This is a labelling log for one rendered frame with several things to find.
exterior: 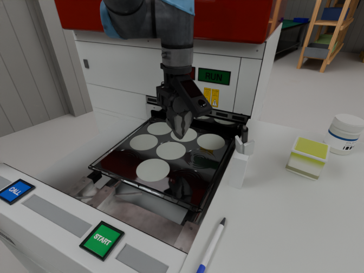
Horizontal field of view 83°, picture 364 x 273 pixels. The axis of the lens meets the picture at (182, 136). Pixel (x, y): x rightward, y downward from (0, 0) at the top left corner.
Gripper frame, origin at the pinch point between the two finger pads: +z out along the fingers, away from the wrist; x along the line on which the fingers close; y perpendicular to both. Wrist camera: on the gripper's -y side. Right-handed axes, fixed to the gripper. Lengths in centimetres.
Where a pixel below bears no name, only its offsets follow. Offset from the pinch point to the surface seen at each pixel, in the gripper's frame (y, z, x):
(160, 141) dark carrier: 13.3, 9.2, -0.3
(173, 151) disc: 5.5, 9.1, -0.5
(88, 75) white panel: 67, -2, 6
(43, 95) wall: 255, 67, 19
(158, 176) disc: -1.7, 9.2, 9.6
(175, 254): -24.6, 3.1, 20.4
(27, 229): -3.8, 3.4, 40.0
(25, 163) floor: 172, 100, 58
